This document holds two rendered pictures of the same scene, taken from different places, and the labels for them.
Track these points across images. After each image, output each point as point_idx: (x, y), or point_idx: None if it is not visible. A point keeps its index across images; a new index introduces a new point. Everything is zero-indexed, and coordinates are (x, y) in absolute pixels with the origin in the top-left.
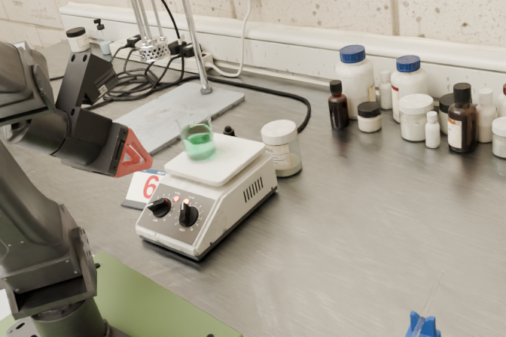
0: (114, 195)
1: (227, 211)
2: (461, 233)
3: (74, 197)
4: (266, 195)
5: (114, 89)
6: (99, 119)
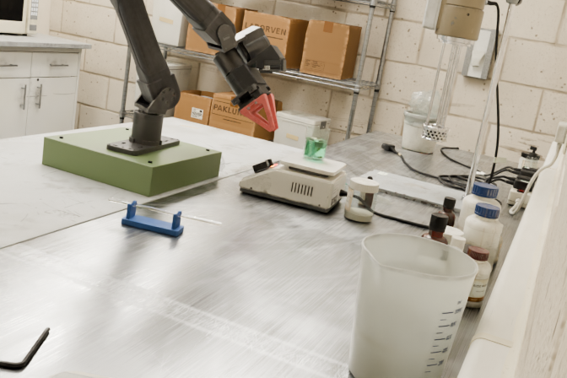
0: None
1: (273, 181)
2: (287, 257)
3: None
4: (313, 207)
5: (457, 180)
6: (250, 76)
